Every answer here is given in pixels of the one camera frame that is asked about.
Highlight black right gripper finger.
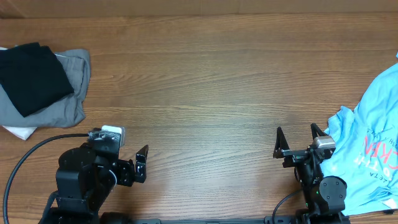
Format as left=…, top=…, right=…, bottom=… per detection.
left=310, top=123, right=326, bottom=139
left=273, top=127, right=290, bottom=158

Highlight black polo shirt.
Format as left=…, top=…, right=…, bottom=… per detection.
left=1, top=42, right=74, bottom=117

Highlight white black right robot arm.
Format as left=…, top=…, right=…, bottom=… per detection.
left=271, top=123, right=350, bottom=224

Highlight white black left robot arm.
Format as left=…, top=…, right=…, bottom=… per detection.
left=39, top=143, right=149, bottom=223

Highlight light blue printed t-shirt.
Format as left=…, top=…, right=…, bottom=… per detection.
left=321, top=65, right=397, bottom=216

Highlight grey folded trousers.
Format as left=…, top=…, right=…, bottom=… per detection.
left=1, top=49, right=91, bottom=128

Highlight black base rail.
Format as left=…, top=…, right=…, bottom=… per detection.
left=128, top=215, right=301, bottom=224

